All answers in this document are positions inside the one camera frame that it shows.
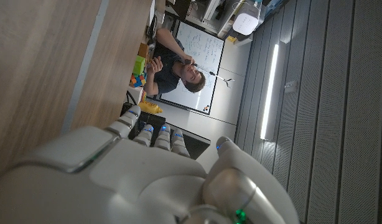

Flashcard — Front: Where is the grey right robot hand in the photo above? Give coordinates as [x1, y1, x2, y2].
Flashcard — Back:
[0, 105, 301, 224]

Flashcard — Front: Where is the grabber stick tool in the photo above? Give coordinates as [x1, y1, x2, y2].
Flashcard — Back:
[184, 58, 236, 89]

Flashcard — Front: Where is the yellow mustard bottle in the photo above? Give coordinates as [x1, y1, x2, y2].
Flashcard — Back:
[137, 100, 164, 114]

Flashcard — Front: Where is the white cube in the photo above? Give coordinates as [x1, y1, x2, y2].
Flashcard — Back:
[126, 86, 144, 105]

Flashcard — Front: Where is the colourful puzzle cube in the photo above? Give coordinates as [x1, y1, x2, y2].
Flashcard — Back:
[129, 72, 147, 89]

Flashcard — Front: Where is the seated person in blue t-shirt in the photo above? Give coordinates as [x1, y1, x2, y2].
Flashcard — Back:
[143, 27, 207, 97]

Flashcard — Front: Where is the green cube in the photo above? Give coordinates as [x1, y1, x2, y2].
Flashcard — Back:
[132, 55, 147, 76]

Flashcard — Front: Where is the orange brick block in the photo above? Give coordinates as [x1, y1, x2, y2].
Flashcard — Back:
[137, 42, 150, 60]

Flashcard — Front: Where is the ceiling light strip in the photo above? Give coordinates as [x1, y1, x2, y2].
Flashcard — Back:
[259, 43, 280, 141]

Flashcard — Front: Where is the white paper cup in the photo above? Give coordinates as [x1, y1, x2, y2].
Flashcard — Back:
[154, 10, 166, 29]

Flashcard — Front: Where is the white shelf unit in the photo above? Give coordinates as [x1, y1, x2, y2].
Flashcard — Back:
[190, 0, 245, 37]

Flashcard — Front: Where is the white air purifier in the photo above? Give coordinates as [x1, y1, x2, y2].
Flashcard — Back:
[231, 2, 262, 36]

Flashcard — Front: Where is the whiteboard with black frame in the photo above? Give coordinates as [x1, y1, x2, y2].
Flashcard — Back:
[159, 21, 226, 116]

